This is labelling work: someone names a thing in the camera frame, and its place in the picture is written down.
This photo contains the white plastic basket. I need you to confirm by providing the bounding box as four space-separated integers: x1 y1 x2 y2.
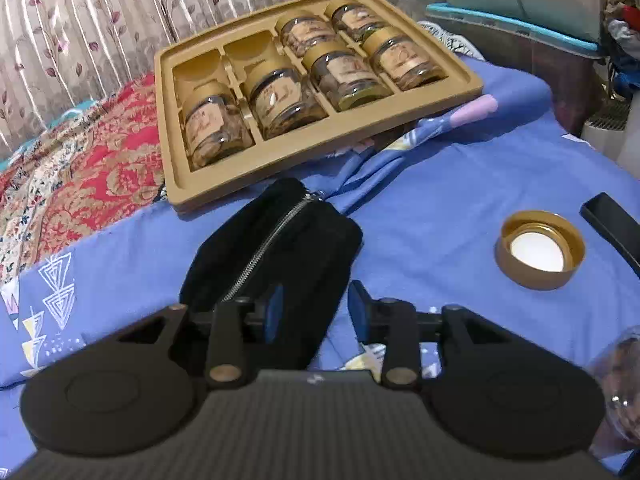
580 102 640 181

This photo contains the gold jar lid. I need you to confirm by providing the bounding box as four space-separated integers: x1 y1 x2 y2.
495 210 586 291

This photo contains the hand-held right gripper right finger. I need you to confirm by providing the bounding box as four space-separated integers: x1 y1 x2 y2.
347 280 501 391

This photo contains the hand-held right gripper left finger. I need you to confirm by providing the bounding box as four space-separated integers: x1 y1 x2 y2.
117 282 286 391

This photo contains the leaf print curtain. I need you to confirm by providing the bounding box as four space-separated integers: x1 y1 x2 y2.
0 0 301 148

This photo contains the tan plastic jar tray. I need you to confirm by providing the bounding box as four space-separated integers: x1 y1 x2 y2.
154 0 485 213

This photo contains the blue printed bedsheet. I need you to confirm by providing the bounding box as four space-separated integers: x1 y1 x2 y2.
0 52 640 476

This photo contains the teal lid storage bin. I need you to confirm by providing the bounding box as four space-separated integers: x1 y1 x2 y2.
425 2 601 136

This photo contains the red floral patchwork blanket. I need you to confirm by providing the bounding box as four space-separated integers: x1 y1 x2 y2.
0 72 168 281

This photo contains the glass jar with gold lid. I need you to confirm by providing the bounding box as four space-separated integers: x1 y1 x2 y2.
326 1 391 43
242 56 328 141
275 10 338 58
361 27 447 92
181 81 254 171
303 42 393 112

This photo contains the black flat bar object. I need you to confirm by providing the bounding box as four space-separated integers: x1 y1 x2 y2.
579 192 640 277

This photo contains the open glass jar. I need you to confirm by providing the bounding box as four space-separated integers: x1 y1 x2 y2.
585 325 640 458

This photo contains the pile of mixed clothes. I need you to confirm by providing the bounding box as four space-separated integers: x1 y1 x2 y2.
602 0 640 106

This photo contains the black zippered pouch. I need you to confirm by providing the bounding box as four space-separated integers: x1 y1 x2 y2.
179 177 364 376

